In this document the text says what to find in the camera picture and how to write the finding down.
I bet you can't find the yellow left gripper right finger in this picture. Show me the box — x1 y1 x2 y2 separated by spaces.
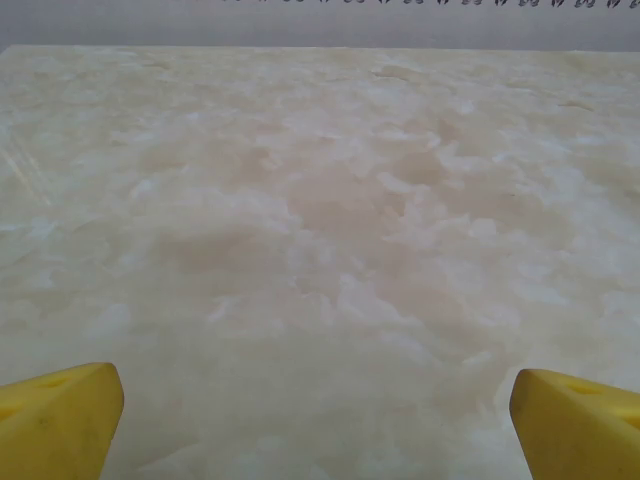
509 368 640 480

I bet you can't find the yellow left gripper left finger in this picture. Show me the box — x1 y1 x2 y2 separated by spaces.
0 362 125 480

